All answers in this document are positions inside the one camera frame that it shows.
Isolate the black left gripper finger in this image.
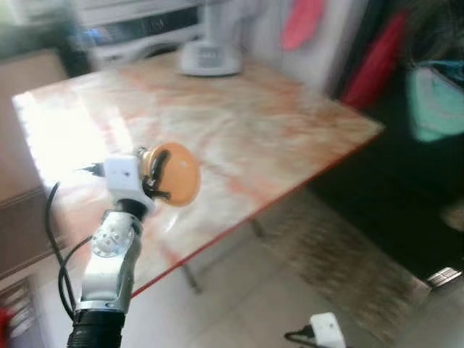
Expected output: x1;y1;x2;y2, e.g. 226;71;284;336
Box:
149;147;173;195

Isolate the round orange lidded container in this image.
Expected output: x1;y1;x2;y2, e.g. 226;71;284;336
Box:
139;142;202;207

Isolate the grey metal table leg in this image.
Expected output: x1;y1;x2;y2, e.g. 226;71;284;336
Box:
181;262;204;295
249;217;267;240

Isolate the white fan base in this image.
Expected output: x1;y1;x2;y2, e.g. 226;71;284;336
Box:
177;0;244;78

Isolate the white washing machine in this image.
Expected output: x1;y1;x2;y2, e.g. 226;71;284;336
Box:
75;0;208;70

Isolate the teal plastic bag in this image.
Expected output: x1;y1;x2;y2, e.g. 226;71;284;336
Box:
405;61;464;144

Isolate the pink hanging cloth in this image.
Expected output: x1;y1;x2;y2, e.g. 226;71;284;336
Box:
281;0;326;52

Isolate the brown woven floor mat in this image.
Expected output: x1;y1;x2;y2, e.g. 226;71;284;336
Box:
260;190;432;343

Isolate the red hanging bag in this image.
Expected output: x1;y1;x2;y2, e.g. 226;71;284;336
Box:
340;10;408;111

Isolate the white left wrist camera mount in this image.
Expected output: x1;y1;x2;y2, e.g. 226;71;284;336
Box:
104;154;157;215

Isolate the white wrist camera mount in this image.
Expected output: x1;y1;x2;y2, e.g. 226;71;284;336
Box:
104;154;157;215
310;312;348;348

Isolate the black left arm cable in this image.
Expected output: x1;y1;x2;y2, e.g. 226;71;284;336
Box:
44;165;107;321

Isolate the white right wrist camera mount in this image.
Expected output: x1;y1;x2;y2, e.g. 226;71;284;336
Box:
310;312;348;348

